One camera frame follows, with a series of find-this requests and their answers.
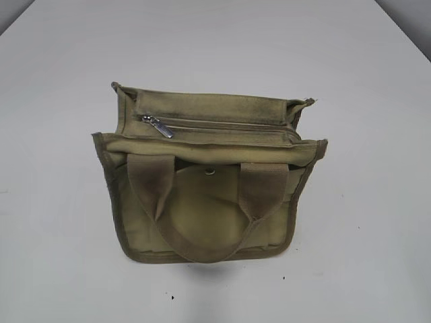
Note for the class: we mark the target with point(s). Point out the olive yellow canvas bag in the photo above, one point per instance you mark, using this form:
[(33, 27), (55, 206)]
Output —
[(225, 187)]

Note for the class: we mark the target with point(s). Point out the silver metal zipper pull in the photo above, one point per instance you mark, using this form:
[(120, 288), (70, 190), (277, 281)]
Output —
[(156, 123)]

